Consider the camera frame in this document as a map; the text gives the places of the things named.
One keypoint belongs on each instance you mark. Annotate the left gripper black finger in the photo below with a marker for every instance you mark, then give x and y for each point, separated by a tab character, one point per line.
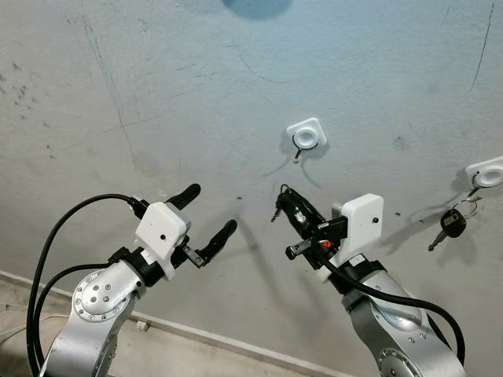
185	195
220	239

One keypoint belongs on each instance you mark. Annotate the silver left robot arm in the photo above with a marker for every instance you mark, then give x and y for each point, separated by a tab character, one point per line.
94	314

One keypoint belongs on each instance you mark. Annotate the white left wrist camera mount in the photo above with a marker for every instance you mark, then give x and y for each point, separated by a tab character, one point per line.
161	228

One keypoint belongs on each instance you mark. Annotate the white square wall hook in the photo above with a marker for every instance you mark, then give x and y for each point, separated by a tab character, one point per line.
314	126
487	174

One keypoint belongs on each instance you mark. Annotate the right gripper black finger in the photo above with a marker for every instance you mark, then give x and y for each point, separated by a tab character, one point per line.
299	214
306	206

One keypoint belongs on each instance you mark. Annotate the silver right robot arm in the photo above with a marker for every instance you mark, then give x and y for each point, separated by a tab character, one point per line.
401	345

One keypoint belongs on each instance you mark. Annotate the small white baseboard block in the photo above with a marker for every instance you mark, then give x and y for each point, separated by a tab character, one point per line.
142	324

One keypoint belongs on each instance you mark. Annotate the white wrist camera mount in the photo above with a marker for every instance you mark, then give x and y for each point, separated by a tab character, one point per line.
161	228
361	228

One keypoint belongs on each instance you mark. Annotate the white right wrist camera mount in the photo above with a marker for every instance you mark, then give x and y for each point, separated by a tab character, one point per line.
361	228

